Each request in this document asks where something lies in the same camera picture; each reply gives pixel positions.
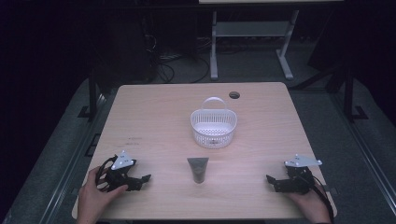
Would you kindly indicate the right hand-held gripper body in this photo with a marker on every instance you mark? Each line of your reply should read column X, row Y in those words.
column 299, row 182

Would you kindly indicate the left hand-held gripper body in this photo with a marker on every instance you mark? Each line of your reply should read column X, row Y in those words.
column 119, row 179

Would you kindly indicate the person's right hand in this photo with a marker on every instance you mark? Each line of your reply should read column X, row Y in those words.
column 311, row 205

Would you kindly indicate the person's left hand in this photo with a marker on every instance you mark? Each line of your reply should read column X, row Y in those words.
column 91, row 196

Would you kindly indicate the dark grey tube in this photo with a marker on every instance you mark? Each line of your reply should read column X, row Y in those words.
column 197, row 169

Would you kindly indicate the white plastic basket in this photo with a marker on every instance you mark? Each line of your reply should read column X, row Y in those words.
column 214, row 141

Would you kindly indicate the grey metal stand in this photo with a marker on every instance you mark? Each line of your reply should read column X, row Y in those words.
column 249, row 29

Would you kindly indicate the grey metal floor rail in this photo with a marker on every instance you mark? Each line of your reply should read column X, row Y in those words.
column 367, row 155
column 67, row 169

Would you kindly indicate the black metal post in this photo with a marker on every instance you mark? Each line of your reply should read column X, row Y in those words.
column 348, row 93
column 92, row 93

